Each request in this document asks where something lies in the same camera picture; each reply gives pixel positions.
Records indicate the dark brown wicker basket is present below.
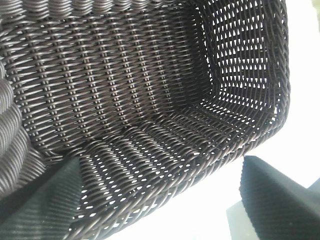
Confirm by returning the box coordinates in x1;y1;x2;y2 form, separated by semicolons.
0;0;292;240

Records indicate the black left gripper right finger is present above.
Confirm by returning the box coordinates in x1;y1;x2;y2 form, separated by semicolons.
239;155;320;240

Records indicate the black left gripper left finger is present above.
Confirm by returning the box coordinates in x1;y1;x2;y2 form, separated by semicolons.
0;157;83;240

